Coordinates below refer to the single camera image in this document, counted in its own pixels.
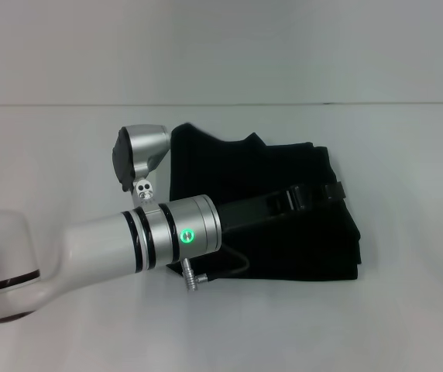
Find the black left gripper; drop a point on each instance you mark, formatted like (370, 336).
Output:
(248, 211)

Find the black shirt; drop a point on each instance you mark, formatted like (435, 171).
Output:
(303, 240)

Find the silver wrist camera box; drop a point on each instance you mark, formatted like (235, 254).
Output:
(140, 155)

